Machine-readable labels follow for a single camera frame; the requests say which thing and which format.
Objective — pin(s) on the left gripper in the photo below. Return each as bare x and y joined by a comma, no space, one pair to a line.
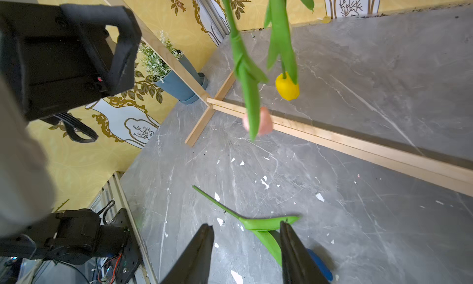
55,59

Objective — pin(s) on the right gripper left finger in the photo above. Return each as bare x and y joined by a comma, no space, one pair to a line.
193,266

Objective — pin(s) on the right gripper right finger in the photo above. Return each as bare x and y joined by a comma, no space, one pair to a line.
300,265

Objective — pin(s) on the blue tulip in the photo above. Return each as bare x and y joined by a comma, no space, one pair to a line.
266,230

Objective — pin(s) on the pink tulip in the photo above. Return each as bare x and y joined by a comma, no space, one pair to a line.
247,72

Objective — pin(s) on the yellow tulip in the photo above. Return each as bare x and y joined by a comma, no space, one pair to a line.
281,48

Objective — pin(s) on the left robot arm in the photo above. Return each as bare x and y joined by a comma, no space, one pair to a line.
27,191

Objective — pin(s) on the wooden clothes rack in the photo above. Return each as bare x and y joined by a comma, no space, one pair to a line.
230,100

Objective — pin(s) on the potted green plant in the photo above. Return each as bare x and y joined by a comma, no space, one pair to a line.
164,78

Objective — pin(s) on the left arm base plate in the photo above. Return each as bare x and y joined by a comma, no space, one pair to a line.
131,257

